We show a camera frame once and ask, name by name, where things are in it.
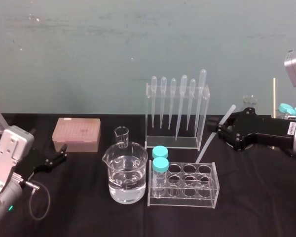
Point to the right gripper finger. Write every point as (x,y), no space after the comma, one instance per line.
(227,123)
(233,138)

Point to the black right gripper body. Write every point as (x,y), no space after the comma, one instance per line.
(269,130)

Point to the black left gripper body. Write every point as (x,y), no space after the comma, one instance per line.
(33,163)

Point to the translucent white stirring rod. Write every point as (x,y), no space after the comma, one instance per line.
(207,145)

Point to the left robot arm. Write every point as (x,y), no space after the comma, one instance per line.
(7,158)

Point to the clear glass flask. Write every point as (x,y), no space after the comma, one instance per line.
(249,100)

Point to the thin wooden stick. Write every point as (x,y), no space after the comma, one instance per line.
(274,98)

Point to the pink pipette tip box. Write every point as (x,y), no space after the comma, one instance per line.
(76,133)

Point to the long clear plastic pipette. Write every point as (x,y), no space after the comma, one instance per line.
(201,98)

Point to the black table cloth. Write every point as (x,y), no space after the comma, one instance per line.
(76,197)

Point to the clear acrylic pipette stand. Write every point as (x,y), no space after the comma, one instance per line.
(172,142)

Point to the small glass beaker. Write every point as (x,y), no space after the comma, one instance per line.
(121,138)

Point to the clear tube with teal cap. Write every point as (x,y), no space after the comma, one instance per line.
(160,165)
(160,151)

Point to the large glass beaker with water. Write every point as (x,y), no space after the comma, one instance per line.
(125,182)

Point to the clear acrylic tube rack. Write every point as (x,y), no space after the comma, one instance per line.
(187,197)

